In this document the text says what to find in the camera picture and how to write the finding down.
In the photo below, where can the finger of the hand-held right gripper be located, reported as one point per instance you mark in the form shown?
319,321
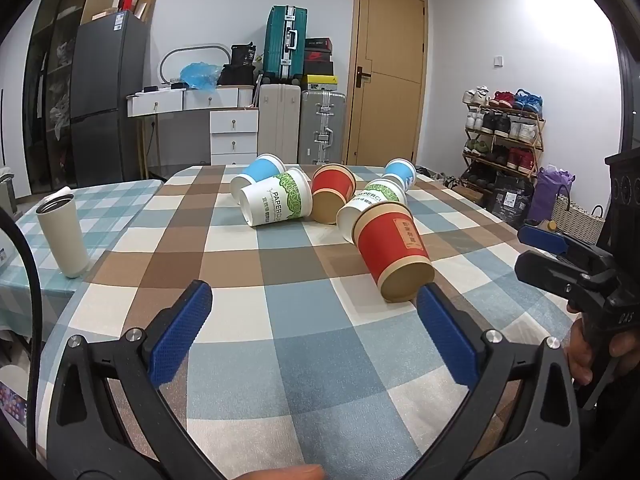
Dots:
550,272
542,237

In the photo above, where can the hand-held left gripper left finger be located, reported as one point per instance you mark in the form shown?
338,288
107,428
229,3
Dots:
184,332

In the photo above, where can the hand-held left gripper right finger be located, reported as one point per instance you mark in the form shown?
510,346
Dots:
447,340

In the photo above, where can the red paper cup with label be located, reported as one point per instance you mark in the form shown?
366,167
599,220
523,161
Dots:
395,255

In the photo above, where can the blue paper cup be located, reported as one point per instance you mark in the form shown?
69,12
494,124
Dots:
262,167
400,170

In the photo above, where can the green leaf paper cup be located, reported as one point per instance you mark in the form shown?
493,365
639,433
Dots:
376,195
280,200

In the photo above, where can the plain red paper cup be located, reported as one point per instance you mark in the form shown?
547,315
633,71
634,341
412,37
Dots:
332,185

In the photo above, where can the person's right hand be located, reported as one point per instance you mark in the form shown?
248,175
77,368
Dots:
580,352

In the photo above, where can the person's left hand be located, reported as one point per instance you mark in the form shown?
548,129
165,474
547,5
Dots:
290,474

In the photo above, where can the woven basket bag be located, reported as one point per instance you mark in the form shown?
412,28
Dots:
580,222

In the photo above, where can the purple bag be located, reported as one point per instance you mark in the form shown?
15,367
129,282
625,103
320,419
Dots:
550,192

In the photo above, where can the black printed bag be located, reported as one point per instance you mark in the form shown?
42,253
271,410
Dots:
512,200

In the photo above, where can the wooden shoe rack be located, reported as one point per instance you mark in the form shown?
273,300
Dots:
539,132

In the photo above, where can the brown blue checkered tablecloth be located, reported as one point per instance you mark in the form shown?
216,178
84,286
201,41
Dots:
300,310

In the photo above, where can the group of assorted shoes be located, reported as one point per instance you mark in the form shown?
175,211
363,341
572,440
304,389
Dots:
505,125

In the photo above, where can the light blue checkered tablecloth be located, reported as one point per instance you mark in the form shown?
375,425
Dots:
110,205

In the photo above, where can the white steel tumbler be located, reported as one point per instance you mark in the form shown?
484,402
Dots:
62,237

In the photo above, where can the white drawer unit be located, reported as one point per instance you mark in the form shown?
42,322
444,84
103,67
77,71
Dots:
233,135

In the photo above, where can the wooden door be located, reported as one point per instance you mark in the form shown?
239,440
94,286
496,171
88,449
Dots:
390,70

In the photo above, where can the white suitcase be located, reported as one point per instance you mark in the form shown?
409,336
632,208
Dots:
279,122

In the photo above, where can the white vanity desk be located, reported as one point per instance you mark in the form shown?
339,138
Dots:
165,101

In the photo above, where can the silver suitcase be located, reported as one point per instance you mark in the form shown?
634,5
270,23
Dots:
322,127

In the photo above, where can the dark grey refrigerator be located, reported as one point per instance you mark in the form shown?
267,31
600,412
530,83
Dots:
102,90

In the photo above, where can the blue plastic bag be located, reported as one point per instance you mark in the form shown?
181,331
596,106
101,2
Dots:
200,76

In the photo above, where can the arched vanity mirror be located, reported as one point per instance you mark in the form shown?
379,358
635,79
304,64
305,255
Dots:
170,57

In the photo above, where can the stack of shoe boxes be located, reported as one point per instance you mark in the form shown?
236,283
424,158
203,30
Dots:
319,65

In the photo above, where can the dark glass door cabinet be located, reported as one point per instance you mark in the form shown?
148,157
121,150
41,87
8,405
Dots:
50,70

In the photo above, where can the teal suitcase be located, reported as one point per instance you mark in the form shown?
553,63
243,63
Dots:
277,45

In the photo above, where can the cardboard box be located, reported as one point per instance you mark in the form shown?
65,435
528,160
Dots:
146,2

